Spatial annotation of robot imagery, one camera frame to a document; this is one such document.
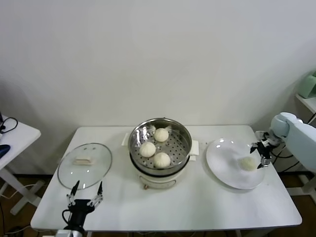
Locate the white side table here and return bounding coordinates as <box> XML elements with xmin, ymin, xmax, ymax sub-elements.
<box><xmin>0</xmin><ymin>116</ymin><xmax>42</xmax><ymax>215</ymax></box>

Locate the white floor cable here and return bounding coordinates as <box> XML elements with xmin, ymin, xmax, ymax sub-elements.
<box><xmin>0</xmin><ymin>183</ymin><xmax>38</xmax><ymax>199</ymax></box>

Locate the white electric cooking pot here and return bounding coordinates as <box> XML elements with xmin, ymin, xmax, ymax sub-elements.
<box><xmin>121</xmin><ymin>132</ymin><xmax>200</xmax><ymax>191</ymax></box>

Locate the perforated steel steamer basket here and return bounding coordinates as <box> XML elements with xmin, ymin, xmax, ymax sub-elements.
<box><xmin>127</xmin><ymin>118</ymin><xmax>193</xmax><ymax>173</ymax></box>

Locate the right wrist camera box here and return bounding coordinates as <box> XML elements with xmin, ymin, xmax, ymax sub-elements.
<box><xmin>255</xmin><ymin>130</ymin><xmax>270</xmax><ymax>143</ymax></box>

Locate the pale green appliance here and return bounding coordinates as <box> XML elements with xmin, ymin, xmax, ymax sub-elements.
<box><xmin>297</xmin><ymin>70</ymin><xmax>316</xmax><ymax>99</ymax></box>

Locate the white steamed baozi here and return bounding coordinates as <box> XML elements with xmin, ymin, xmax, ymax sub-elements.
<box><xmin>139</xmin><ymin>142</ymin><xmax>157</xmax><ymax>158</ymax></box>
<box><xmin>153</xmin><ymin>152</ymin><xmax>171</xmax><ymax>169</ymax></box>
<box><xmin>154</xmin><ymin>127</ymin><xmax>170</xmax><ymax>143</ymax></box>
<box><xmin>237</xmin><ymin>157</ymin><xmax>258</xmax><ymax>172</ymax></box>

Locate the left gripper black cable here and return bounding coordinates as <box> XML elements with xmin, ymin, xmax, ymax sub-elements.
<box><xmin>61</xmin><ymin>209</ymin><xmax>73</xmax><ymax>224</ymax></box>

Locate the white round plate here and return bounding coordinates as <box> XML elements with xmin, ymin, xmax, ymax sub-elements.
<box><xmin>206</xmin><ymin>138</ymin><xmax>266</xmax><ymax>190</ymax></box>

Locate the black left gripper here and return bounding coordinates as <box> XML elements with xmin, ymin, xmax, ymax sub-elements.
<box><xmin>66</xmin><ymin>180</ymin><xmax>105</xmax><ymax>226</ymax></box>

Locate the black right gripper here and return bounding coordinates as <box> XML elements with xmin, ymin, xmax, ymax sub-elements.
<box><xmin>249</xmin><ymin>142</ymin><xmax>273</xmax><ymax>170</ymax></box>

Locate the black cable loop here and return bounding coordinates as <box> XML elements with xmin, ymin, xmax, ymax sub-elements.
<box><xmin>0</xmin><ymin>117</ymin><xmax>18</xmax><ymax>135</ymax></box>

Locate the glass pot lid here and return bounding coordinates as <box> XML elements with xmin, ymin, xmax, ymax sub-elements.
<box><xmin>57</xmin><ymin>142</ymin><xmax>114</xmax><ymax>191</ymax></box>

